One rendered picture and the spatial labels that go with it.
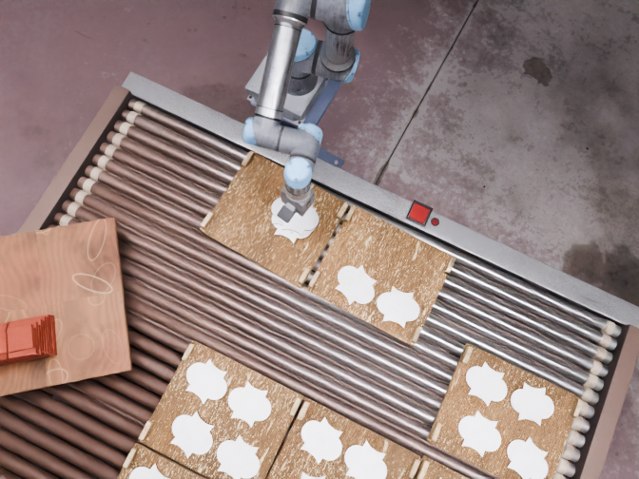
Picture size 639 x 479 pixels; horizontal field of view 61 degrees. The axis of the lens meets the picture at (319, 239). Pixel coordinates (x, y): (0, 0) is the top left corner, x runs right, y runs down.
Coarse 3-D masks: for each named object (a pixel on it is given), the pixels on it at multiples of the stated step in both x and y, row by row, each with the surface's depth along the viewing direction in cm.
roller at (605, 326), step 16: (144, 112) 203; (160, 112) 202; (176, 128) 202; (192, 128) 201; (208, 144) 201; (224, 144) 200; (240, 160) 200; (400, 224) 195; (432, 240) 194; (464, 256) 193; (480, 272) 192; (496, 272) 191; (512, 288) 192; (528, 288) 190; (560, 304) 189; (592, 320) 188; (608, 320) 189
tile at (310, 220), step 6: (282, 204) 189; (312, 204) 189; (312, 210) 189; (294, 216) 188; (300, 216) 188; (306, 216) 188; (312, 216) 188; (318, 216) 188; (282, 222) 187; (288, 222) 187; (294, 222) 187; (300, 222) 187; (306, 222) 187; (312, 222) 187; (318, 222) 188; (282, 228) 186; (288, 228) 187; (294, 228) 187; (300, 228) 187; (306, 228) 187; (312, 228) 187; (300, 234) 186
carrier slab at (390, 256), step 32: (352, 224) 192; (384, 224) 193; (352, 256) 189; (384, 256) 190; (416, 256) 190; (448, 256) 191; (320, 288) 186; (384, 288) 187; (416, 288) 187; (416, 320) 184
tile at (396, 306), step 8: (392, 288) 186; (384, 296) 185; (392, 296) 185; (400, 296) 185; (408, 296) 186; (384, 304) 184; (392, 304) 185; (400, 304) 185; (408, 304) 185; (416, 304) 185; (384, 312) 184; (392, 312) 184; (400, 312) 184; (408, 312) 184; (416, 312) 184; (384, 320) 183; (392, 320) 183; (400, 320) 183; (408, 320) 183
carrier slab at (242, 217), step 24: (240, 168) 196; (264, 168) 196; (240, 192) 194; (264, 192) 194; (216, 216) 191; (240, 216) 191; (264, 216) 192; (336, 216) 193; (240, 240) 189; (264, 240) 189; (288, 240) 190; (312, 240) 190; (264, 264) 187; (288, 264) 188; (312, 264) 188
